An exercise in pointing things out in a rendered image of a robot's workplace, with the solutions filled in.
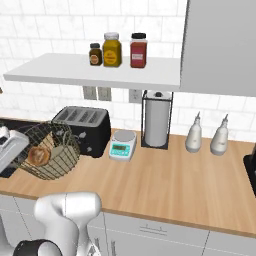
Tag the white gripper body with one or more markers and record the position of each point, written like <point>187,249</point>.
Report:
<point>12,146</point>

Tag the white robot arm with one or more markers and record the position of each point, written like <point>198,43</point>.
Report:
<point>63,213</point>

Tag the brown round bread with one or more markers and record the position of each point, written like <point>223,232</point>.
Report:
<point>38,155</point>

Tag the white drawer front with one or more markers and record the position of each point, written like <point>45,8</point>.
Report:
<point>13,203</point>
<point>233,245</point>
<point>180,230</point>

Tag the black toaster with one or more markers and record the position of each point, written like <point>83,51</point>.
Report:
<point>95,133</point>

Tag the white teal kitchen scale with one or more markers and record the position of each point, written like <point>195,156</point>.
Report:
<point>122,146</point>

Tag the small brown jar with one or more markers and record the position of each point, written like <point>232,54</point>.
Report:
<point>95,56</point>

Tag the black paper towel holder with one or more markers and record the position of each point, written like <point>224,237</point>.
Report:
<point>142,120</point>

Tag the yellow jar with white lid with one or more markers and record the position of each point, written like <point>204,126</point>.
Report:
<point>112,51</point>

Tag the white paper towel roll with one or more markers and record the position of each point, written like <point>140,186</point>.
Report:
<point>156,123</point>

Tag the red spice jar black lid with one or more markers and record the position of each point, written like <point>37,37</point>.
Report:
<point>138,53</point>

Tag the white cupboard door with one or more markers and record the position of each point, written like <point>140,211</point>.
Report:
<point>150,248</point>

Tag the white ceramic bottle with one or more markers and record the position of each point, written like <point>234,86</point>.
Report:
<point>193,138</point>
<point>219,140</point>

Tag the black appliance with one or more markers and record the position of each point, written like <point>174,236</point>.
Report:
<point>251,170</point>

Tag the white wall shelf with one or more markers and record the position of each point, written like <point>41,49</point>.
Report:
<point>66,71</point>

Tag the grey wall outlet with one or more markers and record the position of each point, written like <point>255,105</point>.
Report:
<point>104,94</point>
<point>89,93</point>

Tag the white wall outlet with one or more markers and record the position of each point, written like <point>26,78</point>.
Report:
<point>135,96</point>

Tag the grey wall cabinet door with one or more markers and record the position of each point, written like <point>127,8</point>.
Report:
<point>220,46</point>

